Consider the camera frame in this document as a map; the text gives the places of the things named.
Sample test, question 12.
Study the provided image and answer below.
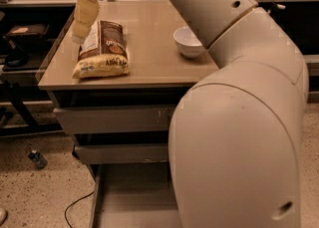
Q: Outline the small blue can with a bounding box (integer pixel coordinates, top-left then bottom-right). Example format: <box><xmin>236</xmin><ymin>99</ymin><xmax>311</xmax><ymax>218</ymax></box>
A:
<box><xmin>28</xmin><ymin>150</ymin><xmax>48</xmax><ymax>169</ymax></box>

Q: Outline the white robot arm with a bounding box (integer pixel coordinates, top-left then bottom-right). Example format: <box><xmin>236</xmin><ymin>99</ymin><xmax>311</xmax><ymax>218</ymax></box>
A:
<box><xmin>168</xmin><ymin>0</ymin><xmax>309</xmax><ymax>228</ymax></box>

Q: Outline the open bottom grey drawer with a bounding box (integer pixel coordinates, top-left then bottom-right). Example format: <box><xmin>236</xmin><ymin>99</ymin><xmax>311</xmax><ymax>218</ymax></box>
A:
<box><xmin>89</xmin><ymin>162</ymin><xmax>182</xmax><ymax>228</ymax></box>

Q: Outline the white ceramic bowl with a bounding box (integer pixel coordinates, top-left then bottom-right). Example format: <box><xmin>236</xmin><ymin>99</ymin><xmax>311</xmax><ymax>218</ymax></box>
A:
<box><xmin>173</xmin><ymin>27</ymin><xmax>205</xmax><ymax>59</ymax></box>

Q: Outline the grey drawer cabinet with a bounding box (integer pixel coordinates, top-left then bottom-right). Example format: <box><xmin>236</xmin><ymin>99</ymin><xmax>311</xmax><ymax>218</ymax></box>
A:
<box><xmin>39</xmin><ymin>0</ymin><xmax>217</xmax><ymax>228</ymax></box>

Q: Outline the middle grey drawer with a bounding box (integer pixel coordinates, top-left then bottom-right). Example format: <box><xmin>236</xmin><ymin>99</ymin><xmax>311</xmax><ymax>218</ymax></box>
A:
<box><xmin>75</xmin><ymin>143</ymin><xmax>168</xmax><ymax>164</ymax></box>

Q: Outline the black floor cable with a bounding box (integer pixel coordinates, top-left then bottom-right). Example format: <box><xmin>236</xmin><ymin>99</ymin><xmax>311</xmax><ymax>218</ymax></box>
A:
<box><xmin>63</xmin><ymin>190</ymin><xmax>96</xmax><ymax>228</ymax></box>

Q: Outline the top grey drawer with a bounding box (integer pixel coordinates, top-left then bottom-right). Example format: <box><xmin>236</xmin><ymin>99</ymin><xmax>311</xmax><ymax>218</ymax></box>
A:
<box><xmin>54</xmin><ymin>106</ymin><xmax>174</xmax><ymax>134</ymax></box>

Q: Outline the brown yellow chip bag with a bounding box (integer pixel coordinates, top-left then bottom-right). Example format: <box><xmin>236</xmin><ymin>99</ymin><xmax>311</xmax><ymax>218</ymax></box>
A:
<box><xmin>72</xmin><ymin>21</ymin><xmax>130</xmax><ymax>79</ymax></box>

